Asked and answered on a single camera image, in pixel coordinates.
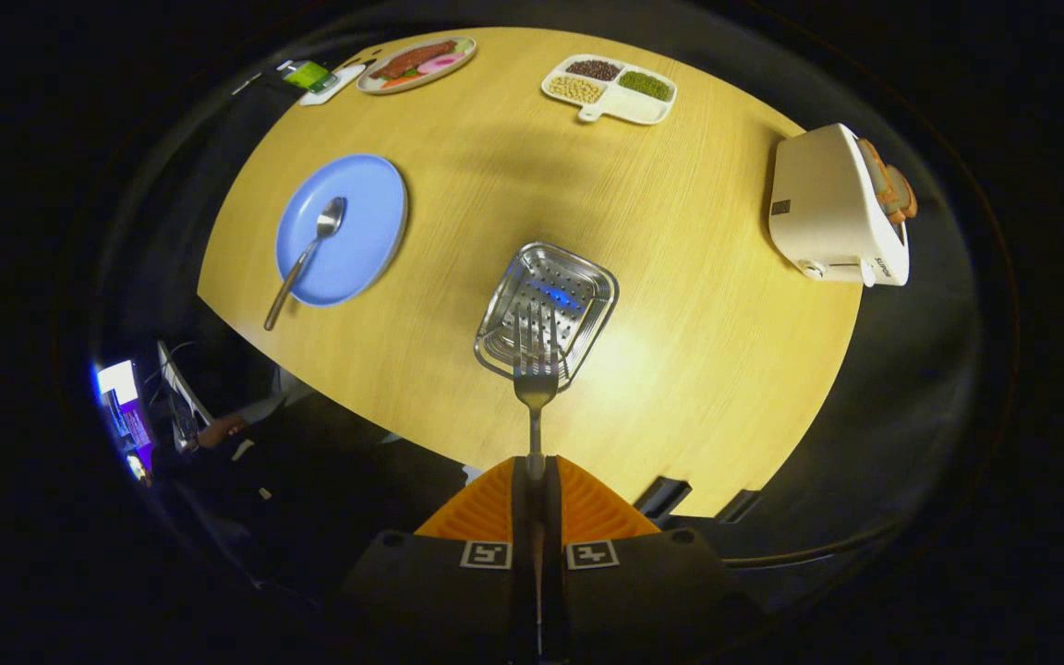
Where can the computer monitor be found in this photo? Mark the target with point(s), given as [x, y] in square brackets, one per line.
[118, 383]

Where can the toasted bread slice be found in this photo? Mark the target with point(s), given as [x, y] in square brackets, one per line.
[876, 175]
[903, 196]

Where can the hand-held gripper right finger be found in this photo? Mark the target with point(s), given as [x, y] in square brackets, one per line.
[553, 517]

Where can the plate of toy food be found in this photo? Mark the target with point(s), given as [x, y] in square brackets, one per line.
[414, 65]

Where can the white square coaster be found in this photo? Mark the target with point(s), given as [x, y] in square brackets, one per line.
[344, 81]

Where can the silver fork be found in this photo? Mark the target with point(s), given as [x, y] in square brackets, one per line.
[536, 388]

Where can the white toaster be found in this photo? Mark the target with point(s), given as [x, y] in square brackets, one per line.
[823, 208]

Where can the blue round plate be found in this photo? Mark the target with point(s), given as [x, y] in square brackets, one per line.
[356, 249]

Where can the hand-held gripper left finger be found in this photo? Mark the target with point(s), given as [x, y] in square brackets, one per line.
[521, 517]

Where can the green drink bottle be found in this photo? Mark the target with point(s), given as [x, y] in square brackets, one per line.
[306, 74]

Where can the white divided bean tray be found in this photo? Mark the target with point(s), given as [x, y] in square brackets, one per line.
[629, 103]

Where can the black table bracket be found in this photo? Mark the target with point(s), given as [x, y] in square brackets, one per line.
[661, 497]
[737, 506]

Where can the open laptop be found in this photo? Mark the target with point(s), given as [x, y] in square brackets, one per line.
[183, 397]

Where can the perforated metal tray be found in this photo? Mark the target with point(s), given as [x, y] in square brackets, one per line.
[578, 277]

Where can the silver spoon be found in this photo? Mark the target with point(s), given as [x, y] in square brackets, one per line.
[329, 220]

